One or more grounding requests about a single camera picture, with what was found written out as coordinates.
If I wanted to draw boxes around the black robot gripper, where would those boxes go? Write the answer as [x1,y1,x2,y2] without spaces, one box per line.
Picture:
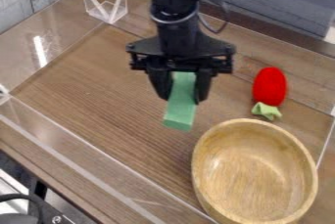
[126,19,236,104]

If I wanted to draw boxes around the green rectangular block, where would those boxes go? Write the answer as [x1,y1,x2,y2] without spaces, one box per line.
[163,72,196,131]

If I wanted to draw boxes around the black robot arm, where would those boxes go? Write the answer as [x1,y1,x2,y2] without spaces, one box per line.
[126,0,236,103]

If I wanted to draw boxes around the light wooden bowl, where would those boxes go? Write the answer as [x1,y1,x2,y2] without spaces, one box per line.
[192,118,318,224]

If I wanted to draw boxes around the red plush strawberry toy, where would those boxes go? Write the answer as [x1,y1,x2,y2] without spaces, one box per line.
[251,67,288,120]

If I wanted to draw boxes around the clear acrylic table barrier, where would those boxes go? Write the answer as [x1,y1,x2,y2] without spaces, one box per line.
[0,0,335,224]

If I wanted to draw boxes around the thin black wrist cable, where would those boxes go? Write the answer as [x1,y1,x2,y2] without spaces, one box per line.
[196,2,230,35]

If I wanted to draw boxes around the clear acrylic corner bracket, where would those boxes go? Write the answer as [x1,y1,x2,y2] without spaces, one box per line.
[83,0,129,24]

